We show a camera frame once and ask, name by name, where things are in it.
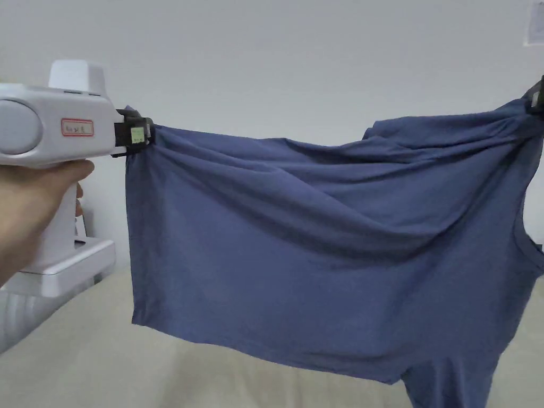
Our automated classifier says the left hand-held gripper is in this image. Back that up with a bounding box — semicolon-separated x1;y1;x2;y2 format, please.
0;59;157;274

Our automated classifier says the dark blue shirt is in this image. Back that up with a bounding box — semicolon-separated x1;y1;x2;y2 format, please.
125;95;544;408

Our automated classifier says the person's left hand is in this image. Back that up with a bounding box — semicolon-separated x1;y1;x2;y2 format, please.
0;159;96;291

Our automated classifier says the white box-shaped cabinet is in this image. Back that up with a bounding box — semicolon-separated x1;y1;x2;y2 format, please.
7;211;117;298

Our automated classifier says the white padded headboard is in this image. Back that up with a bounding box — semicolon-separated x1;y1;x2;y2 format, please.
0;291;58;354

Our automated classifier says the bed with beige sheet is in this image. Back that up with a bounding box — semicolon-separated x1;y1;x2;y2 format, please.
0;261;544;408

